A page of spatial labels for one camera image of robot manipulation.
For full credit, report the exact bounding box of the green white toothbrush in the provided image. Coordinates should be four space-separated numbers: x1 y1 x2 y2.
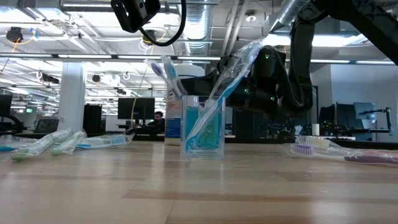
50 129 88 156
10 128 75 162

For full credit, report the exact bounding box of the black ceiling camera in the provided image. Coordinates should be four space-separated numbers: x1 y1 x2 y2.
5 26 25 44

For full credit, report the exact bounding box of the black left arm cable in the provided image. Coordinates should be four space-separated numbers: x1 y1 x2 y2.
138 0 187 48

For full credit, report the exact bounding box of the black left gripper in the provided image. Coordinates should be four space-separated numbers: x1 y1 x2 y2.
110 0 162 34

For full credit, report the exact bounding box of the dark ceiling device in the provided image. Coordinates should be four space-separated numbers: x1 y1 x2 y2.
142 29 159 45

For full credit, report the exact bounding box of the orange white toothbrush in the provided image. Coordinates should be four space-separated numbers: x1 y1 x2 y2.
294 135 374 155

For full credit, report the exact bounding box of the white building column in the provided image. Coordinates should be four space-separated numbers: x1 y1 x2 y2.
57 61 87 132

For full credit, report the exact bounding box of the white ceiling pipe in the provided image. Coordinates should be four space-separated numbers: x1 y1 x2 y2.
221 0 246 57

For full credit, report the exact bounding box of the silver spiral ceiling duct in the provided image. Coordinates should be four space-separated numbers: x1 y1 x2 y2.
185 0 213 57

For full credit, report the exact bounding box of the dark monitor pair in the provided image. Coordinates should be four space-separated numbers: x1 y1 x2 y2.
318 102 355 133

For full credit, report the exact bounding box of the silver slanted ceiling duct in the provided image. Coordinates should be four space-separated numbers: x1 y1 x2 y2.
261 0 312 37

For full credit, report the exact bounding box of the dark laptop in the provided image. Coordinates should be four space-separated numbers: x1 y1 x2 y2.
33 118 60 134

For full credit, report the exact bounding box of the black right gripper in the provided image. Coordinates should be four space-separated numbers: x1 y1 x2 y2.
180 44 292 118

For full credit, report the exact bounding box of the bright ceiling light panel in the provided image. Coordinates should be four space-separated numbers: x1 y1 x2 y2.
262 32 374 47

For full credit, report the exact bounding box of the black computer monitor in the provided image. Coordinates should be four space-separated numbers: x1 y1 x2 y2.
0 94 14 118
117 96 156 121

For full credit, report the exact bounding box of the dark tower cabinet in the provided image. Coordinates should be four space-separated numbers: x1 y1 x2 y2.
82 103 103 135

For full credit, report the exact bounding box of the long linear light strip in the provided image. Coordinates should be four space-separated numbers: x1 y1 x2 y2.
0 53 398 65

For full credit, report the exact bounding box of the person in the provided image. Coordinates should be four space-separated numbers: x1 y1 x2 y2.
148 111 166 134

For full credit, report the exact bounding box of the clear acrylic organizer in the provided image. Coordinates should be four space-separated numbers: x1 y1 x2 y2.
179 94 226 161

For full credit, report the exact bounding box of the grey computer monitor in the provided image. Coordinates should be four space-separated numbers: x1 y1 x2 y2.
353 101 377 130

